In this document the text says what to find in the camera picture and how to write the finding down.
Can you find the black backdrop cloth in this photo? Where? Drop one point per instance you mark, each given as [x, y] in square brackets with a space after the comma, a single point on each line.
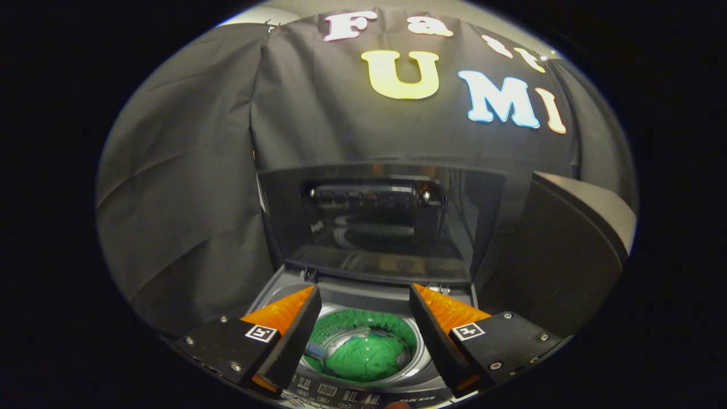
[187, 187]

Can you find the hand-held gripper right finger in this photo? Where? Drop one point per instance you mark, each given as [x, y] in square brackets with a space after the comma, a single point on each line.
[429, 332]

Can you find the dark glass washing machine lid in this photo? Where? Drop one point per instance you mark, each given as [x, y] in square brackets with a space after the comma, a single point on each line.
[375, 227]

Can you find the green polo shirt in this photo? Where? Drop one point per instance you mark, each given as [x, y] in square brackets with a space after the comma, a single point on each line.
[363, 358]

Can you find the grey top-load washing machine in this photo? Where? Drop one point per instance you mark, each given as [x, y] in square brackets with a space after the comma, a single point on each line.
[363, 298]

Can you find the beige cabinet with dark top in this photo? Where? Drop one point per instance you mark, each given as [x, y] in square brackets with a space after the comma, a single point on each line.
[556, 255]

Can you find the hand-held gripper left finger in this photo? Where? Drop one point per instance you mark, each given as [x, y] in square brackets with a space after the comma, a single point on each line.
[298, 332]

